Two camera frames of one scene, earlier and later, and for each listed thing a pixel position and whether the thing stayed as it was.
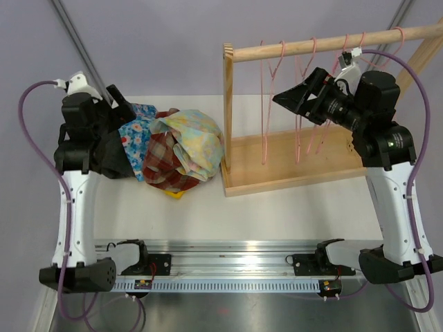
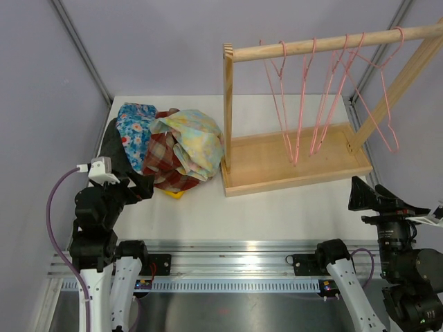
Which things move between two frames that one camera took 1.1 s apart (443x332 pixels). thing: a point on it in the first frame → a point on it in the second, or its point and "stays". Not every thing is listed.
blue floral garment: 136,134 stays
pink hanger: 340,53 → 350,62
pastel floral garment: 199,141 stays
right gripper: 296,99 → 363,196
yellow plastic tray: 176,196 stays
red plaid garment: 159,161 stays
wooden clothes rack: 254,161 stays
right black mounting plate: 318,265 stays
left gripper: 123,113 → 144,185
